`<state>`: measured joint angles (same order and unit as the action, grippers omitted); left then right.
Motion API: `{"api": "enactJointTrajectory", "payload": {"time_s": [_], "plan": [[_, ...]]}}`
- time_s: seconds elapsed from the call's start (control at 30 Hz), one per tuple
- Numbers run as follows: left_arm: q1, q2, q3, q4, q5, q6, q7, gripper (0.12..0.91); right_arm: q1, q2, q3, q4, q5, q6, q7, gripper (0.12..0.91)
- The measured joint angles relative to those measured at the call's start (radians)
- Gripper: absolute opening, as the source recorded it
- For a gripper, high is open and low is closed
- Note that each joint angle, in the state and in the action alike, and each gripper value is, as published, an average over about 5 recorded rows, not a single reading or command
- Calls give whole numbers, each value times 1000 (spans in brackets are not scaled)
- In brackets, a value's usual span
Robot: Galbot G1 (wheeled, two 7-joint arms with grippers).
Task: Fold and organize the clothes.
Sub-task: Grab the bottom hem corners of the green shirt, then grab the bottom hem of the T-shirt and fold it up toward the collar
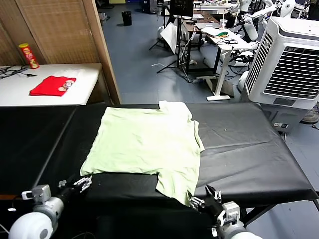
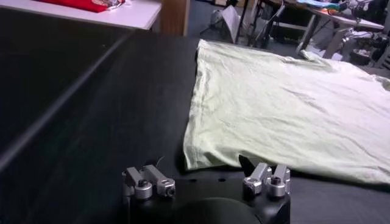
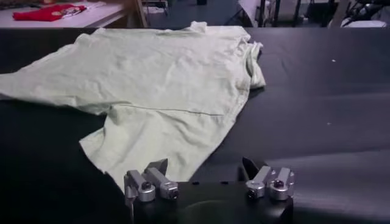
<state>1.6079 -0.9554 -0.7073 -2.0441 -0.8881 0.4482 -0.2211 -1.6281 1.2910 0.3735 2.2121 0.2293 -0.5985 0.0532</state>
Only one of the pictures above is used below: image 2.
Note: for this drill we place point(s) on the black tripod stand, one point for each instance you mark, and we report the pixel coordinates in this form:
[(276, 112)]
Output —
[(271, 24)]

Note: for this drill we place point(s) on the wooden cabinet panel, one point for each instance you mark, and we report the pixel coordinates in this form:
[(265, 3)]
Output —
[(173, 18)]

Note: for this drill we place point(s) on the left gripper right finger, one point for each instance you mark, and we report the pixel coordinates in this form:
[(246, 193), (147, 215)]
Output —
[(259, 175)]

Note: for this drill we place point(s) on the white cylindrical machine base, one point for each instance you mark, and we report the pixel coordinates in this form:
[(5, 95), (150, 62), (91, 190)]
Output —
[(306, 50)]

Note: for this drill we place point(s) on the white side table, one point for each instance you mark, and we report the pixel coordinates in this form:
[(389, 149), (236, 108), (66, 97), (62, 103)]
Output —
[(128, 16)]

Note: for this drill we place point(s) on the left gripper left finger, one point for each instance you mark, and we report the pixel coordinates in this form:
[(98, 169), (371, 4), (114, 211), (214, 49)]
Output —
[(163, 182)]

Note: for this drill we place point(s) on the red printed garment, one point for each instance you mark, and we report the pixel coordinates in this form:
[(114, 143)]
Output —
[(76, 4)]

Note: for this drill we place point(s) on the long cluttered work desk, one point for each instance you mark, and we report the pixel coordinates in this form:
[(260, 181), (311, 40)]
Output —
[(350, 20)]

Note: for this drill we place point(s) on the light green T-shirt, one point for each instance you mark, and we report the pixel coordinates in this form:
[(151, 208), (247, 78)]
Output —
[(274, 106)]

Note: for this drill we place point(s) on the white leaning board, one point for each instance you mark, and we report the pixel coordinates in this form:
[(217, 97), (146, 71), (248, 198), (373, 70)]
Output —
[(230, 21)]

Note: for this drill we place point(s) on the small white floor fan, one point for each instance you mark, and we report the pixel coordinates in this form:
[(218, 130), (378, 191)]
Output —
[(217, 17)]

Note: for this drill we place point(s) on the teal cloth pile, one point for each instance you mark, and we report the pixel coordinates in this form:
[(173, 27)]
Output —
[(318, 3)]

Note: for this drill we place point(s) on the white slatted panel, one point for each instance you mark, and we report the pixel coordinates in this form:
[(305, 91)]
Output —
[(384, 59)]

